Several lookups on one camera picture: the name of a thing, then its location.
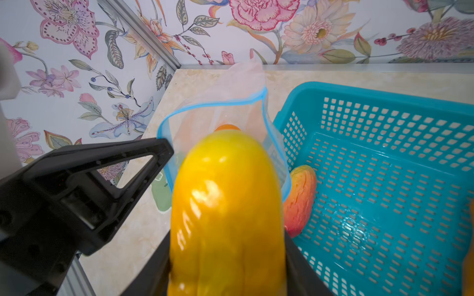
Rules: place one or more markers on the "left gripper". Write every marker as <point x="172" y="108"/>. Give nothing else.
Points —
<point x="37" y="248"/>

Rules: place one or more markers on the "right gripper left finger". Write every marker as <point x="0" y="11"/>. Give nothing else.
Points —
<point x="153" y="279"/>

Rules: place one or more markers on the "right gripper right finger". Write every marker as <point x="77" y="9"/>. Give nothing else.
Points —
<point x="302" y="280"/>

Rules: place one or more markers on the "small yellow mango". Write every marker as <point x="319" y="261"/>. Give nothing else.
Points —
<point x="226" y="230"/>

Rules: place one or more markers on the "large orange mango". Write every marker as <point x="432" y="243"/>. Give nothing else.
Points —
<point x="227" y="127"/>

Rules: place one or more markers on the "clear zip-top bag blue zipper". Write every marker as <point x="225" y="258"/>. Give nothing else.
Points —
<point x="238" y="100"/>

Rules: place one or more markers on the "small red-yellow mango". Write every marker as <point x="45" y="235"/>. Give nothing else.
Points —
<point x="298" y="206"/>

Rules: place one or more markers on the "orange mango right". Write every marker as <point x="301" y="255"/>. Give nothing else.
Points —
<point x="468" y="271"/>

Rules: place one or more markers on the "teal plastic basket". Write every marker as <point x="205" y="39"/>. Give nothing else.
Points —
<point x="395" y="180"/>

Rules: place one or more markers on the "left aluminium corner post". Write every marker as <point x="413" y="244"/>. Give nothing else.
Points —
<point x="144" y="35"/>

